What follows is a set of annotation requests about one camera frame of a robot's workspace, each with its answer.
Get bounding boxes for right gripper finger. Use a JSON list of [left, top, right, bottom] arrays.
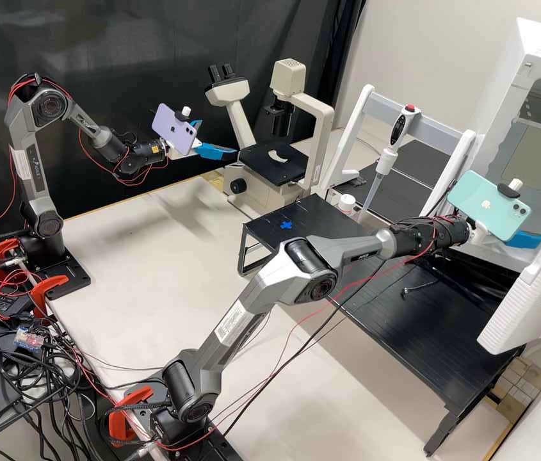
[[511, 230, 541, 250]]

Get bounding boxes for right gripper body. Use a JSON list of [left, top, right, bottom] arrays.
[[467, 218, 492, 247]]

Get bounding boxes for incubator door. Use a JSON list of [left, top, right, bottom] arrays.
[[476, 190, 541, 356]]

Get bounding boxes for white incubator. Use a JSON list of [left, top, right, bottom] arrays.
[[483, 17, 541, 252]]

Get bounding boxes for cream microscope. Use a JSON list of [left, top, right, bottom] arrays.
[[204, 58, 336, 208]]

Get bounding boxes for large black platform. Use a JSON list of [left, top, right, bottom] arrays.
[[298, 248, 526, 456]]

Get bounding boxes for pipette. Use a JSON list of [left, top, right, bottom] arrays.
[[360, 102, 423, 220]]

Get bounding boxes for white pipette stand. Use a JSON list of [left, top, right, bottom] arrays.
[[320, 84, 478, 232]]

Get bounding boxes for orange clamp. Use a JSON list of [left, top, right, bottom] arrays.
[[29, 274, 70, 319], [0, 238, 25, 275], [106, 384, 154, 448]]

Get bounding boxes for small circuit board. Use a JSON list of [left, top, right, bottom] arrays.
[[14, 326, 46, 350]]

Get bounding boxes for left wrist camera phone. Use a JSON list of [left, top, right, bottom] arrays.
[[151, 103, 203, 158]]

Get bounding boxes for wrist camera phone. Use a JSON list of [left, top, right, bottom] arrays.
[[446, 170, 534, 243], [151, 103, 203, 158]]

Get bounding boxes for right wrist camera phone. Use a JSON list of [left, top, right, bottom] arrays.
[[446, 170, 534, 243]]

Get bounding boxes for black cable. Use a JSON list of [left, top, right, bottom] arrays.
[[403, 268, 458, 296]]

